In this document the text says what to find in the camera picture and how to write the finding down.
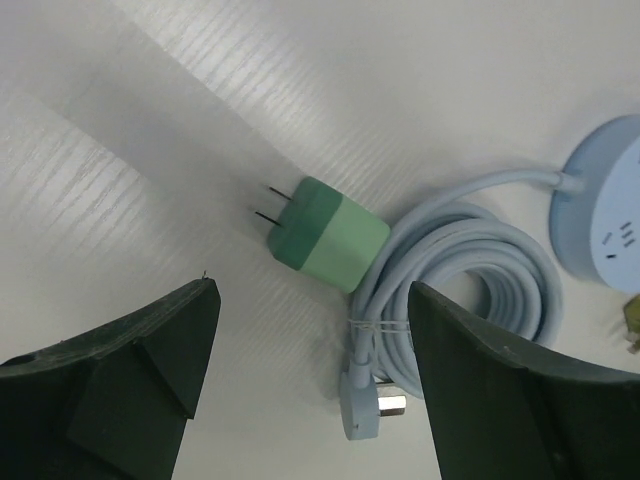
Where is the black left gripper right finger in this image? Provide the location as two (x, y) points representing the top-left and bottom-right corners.
(408, 283), (639, 479)

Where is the round blue power strip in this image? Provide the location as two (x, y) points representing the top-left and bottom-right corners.
(549, 115), (639, 294)

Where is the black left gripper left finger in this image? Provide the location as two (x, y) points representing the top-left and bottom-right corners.
(1, 278), (221, 479)

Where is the green USB charger plug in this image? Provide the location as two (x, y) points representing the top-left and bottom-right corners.
(255, 176), (391, 294)

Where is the yellow USB charger plug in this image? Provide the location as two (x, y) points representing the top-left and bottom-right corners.
(614, 295), (640, 354)

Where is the coiled light blue cable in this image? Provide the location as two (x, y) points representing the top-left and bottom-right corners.
(339, 168), (584, 442)

